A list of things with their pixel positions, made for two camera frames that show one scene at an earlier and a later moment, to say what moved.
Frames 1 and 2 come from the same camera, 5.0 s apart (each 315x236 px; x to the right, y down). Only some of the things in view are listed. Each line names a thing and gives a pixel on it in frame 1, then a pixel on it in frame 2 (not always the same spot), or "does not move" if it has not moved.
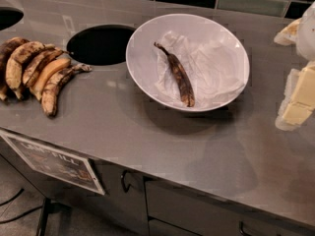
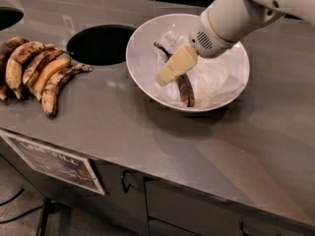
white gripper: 307,36 -> 207,40
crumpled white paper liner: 215,69 does not move
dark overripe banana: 185,88 does not move
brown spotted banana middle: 38,63 does not move
